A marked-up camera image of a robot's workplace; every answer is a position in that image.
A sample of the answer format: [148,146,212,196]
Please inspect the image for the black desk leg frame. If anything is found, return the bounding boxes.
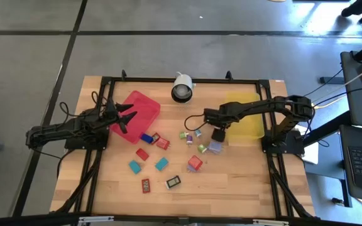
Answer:
[302,109,353,208]

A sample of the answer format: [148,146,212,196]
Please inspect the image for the dark grey desk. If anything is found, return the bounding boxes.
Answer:
[339,50,362,129]

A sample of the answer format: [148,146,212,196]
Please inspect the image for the black digital display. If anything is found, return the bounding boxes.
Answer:
[165,175,182,190]

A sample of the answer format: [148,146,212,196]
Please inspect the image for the red translucent plastic bin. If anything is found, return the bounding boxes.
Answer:
[109,90,162,145]

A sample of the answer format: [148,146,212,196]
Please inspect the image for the black aluminium table frame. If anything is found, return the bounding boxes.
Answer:
[50,69,319,220]

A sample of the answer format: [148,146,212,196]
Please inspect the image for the yellow power cable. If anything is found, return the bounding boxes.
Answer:
[313,95,344,110]

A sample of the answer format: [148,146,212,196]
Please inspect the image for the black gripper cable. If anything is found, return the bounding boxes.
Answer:
[184,114,207,132]
[59,90,106,117]

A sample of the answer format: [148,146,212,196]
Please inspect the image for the black left base cable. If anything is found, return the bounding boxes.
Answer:
[31,147,75,180]

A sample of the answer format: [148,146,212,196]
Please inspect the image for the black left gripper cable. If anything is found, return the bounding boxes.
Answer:
[59,90,106,117]

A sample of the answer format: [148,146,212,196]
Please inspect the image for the white power cable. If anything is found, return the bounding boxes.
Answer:
[312,59,362,104]

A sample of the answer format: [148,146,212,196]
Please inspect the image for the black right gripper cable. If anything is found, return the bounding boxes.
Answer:
[184,114,207,132]

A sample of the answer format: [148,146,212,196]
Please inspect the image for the black floor foot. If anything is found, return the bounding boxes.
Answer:
[319,76,345,85]

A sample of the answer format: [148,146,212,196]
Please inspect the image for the yellow translucent plastic bin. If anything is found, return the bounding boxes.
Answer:
[226,92,266,141]

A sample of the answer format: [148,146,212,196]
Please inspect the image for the black frame crossbeam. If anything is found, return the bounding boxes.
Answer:
[0,212,362,226]

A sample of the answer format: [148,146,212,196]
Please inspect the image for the red wall charger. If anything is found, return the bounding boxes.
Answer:
[155,137,171,151]
[187,154,204,171]

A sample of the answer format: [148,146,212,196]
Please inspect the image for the teal small box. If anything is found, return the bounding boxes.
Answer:
[155,157,170,172]
[128,159,143,175]

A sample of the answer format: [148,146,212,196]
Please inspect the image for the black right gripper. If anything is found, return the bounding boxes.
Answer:
[204,106,234,143]

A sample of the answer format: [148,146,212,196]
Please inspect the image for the black office chair base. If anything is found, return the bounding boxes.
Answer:
[341,0,362,35]

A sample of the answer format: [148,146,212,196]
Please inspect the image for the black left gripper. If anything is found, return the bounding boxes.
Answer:
[96,100,138,134]

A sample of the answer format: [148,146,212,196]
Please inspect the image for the white paper sheet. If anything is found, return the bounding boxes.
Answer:
[293,124,319,165]

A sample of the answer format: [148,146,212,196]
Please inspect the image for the red small box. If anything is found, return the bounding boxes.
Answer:
[135,148,150,161]

